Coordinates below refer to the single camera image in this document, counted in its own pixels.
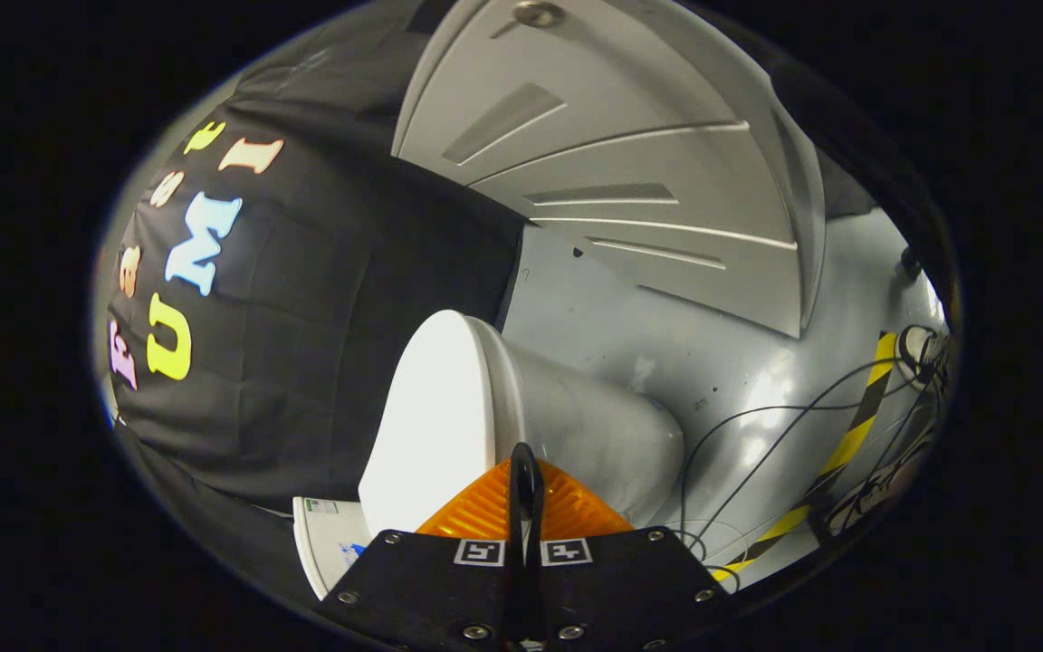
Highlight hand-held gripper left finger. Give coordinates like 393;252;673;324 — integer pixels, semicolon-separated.
316;442;531;649

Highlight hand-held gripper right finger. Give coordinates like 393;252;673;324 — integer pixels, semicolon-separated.
527;442;736;649

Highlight white toilet lid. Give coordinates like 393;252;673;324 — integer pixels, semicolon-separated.
358;310;497;535

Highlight white toilet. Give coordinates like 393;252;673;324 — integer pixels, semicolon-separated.
292;315;687;601

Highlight black backdrop cloth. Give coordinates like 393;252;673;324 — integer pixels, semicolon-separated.
100;0;531;590

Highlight yellow black hazard tape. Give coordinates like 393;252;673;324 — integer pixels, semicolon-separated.
710;331;899;582

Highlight white ribbed plastic platform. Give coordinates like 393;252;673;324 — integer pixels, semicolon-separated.
391;0;828;340

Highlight long black cable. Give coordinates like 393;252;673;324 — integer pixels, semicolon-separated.
678;358;904;564

